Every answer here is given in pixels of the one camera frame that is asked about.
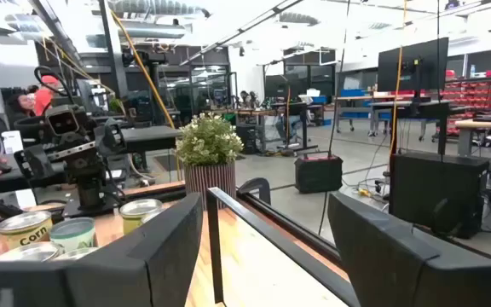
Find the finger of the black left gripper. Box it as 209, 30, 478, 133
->
93, 118, 128, 157
13, 144, 55, 181

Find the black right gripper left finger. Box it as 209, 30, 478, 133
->
0, 191, 205, 307

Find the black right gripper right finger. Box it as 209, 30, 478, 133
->
327, 191, 491, 307

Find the tall rainbow striped can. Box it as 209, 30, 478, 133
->
49, 217, 97, 252

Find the tall peaches can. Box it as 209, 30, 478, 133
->
118, 198, 164, 236

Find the tall yellow corn can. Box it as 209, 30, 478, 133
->
0, 210, 54, 252

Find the white card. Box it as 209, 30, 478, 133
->
1, 130, 25, 155

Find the person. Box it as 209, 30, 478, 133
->
33, 75, 62, 117
5, 90, 38, 129

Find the black computer tower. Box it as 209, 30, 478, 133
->
389, 152, 490, 240

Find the potted plant in ribbed pot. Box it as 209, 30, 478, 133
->
176, 112, 245, 210

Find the black floor box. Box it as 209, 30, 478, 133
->
293, 153, 344, 194

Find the wooden workbench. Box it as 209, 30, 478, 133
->
453, 111, 491, 159

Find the rack of red bins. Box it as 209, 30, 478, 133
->
435, 76, 491, 137

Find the black monitor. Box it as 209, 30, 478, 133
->
376, 37, 450, 93

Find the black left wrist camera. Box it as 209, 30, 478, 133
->
43, 104, 80, 137

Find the yellow hanging cable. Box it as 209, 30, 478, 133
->
109, 10, 178, 130
389, 0, 407, 157

